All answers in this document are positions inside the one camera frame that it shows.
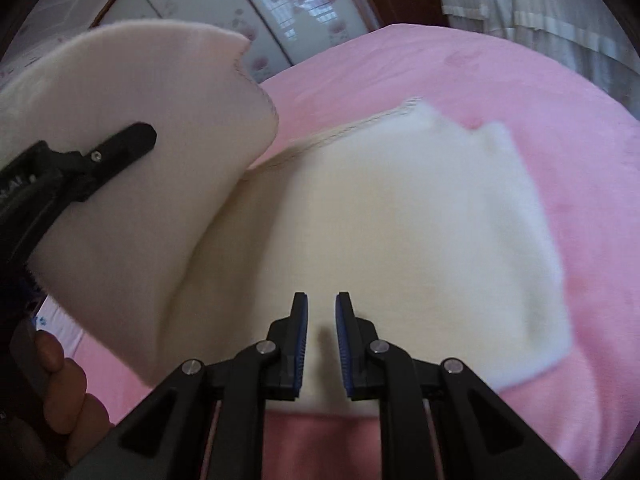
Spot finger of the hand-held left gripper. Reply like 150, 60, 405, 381
80, 121, 158, 207

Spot lace-covered furniture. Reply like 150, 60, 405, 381
439, 0, 640, 122

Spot floral sliding door wardrobe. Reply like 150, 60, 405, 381
89, 0, 382, 84

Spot person's left hand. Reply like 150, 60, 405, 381
33, 332, 113, 465

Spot white printed cloth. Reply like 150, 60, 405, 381
31, 297, 85, 358

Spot pink bed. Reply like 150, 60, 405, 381
65, 22, 640, 480

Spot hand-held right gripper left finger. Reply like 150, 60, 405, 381
67, 291, 309, 480

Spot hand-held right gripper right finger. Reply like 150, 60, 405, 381
335, 291, 581, 480

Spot white fluffy sweater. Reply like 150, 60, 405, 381
0, 20, 574, 418

